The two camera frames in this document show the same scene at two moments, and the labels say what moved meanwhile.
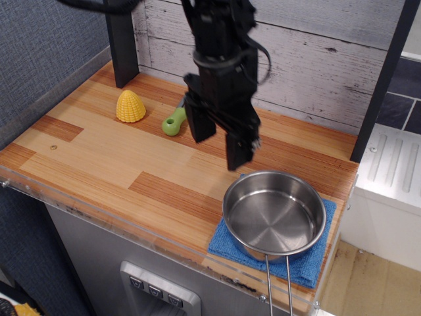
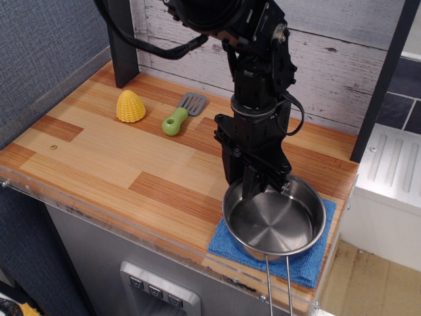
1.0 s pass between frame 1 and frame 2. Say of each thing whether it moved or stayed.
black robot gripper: moved
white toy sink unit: stayed
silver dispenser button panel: stayed
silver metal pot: stayed
